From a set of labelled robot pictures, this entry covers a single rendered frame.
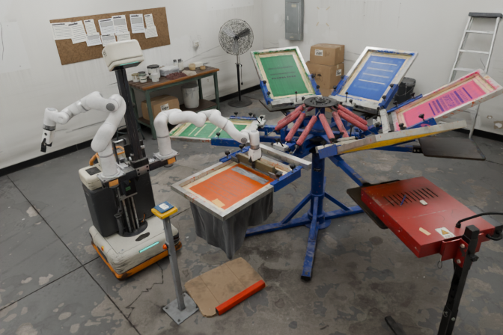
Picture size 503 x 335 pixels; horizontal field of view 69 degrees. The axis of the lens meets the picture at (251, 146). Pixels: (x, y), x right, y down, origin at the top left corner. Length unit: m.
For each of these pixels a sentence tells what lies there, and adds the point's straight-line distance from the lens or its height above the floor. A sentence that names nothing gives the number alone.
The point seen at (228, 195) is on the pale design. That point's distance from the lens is 2.62.
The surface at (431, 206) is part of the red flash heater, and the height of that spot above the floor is 1.10.
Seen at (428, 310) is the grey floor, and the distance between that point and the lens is 3.32.
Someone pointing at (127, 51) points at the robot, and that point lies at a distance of 2.44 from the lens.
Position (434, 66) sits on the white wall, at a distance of 6.39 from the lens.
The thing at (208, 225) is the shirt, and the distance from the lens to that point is 2.77.
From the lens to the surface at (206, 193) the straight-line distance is 2.67.
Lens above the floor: 2.37
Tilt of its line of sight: 25 degrees down
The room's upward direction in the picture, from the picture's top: 3 degrees counter-clockwise
